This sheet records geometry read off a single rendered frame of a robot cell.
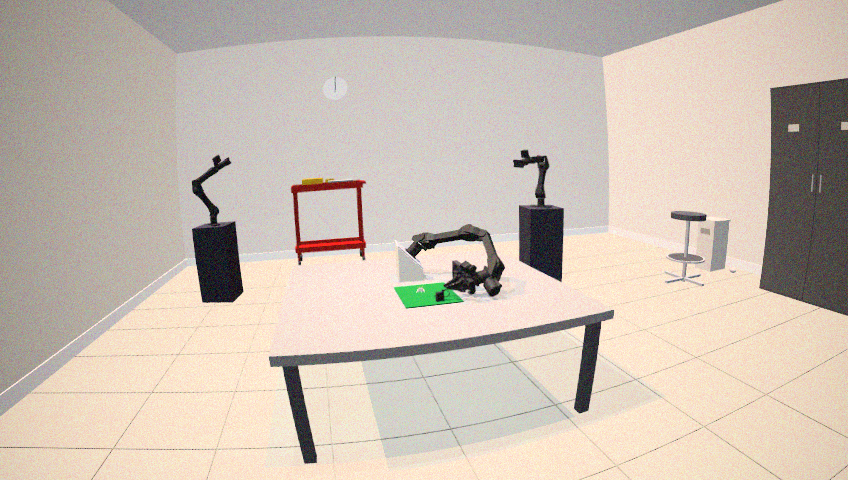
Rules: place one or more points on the green circuit board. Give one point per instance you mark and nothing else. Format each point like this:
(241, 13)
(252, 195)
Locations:
(423, 295)

